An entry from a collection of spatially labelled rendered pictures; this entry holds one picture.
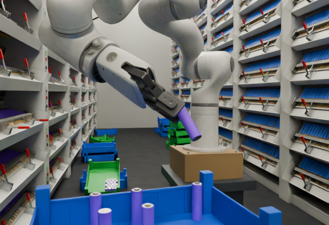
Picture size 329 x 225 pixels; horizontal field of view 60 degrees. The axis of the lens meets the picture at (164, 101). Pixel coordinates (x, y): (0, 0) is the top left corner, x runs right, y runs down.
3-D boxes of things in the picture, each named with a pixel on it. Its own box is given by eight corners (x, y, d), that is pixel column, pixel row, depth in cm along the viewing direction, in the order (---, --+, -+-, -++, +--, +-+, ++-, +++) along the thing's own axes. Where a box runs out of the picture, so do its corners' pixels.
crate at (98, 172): (120, 198, 169) (120, 187, 166) (84, 200, 166) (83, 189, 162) (119, 167, 196) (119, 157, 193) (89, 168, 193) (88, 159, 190)
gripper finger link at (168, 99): (152, 75, 47) (185, 95, 44) (155, 84, 50) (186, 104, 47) (140, 88, 46) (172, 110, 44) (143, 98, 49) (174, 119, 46)
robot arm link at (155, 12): (218, 83, 125) (184, 84, 133) (221, 60, 130) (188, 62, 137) (173, 8, 85) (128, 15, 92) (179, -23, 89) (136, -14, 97)
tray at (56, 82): (65, 91, 207) (72, 73, 207) (44, 91, 147) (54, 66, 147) (37, 81, 203) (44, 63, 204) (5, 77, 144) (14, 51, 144)
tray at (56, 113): (66, 118, 207) (72, 100, 208) (45, 128, 148) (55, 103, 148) (38, 108, 204) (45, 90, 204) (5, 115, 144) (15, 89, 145)
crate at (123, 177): (126, 178, 206) (126, 168, 206) (127, 188, 187) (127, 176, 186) (83, 181, 202) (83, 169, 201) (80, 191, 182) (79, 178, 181)
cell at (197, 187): (199, 215, 51) (199, 180, 51) (203, 220, 50) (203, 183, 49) (190, 217, 51) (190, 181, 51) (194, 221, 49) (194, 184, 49)
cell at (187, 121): (199, 140, 46) (180, 108, 49) (203, 134, 45) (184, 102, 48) (190, 142, 45) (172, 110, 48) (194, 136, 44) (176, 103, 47)
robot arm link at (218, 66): (197, 106, 133) (197, 55, 133) (236, 106, 124) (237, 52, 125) (186, 106, 122) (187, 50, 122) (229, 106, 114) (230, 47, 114)
